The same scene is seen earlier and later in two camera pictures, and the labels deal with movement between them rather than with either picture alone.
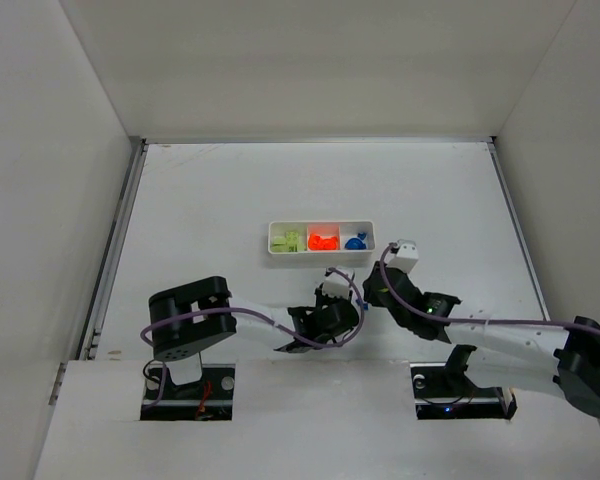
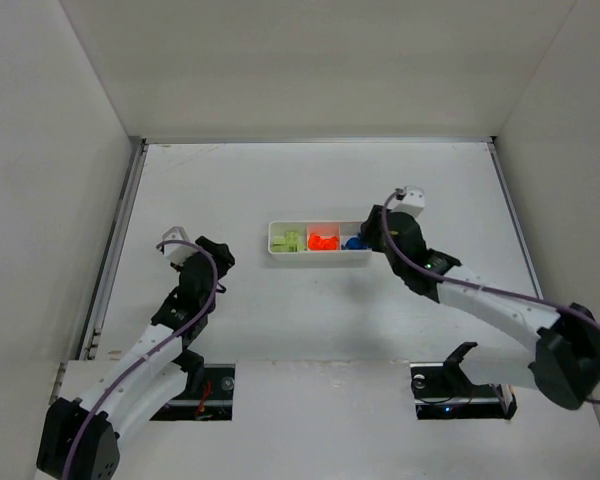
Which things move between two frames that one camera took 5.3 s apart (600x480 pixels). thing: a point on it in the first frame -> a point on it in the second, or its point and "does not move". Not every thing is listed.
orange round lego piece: [318, 242] does not move
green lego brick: [291, 237] does not move
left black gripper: [344, 310] -> [215, 250]
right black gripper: [380, 288] -> [375, 228]
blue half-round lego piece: [355, 244] does not move
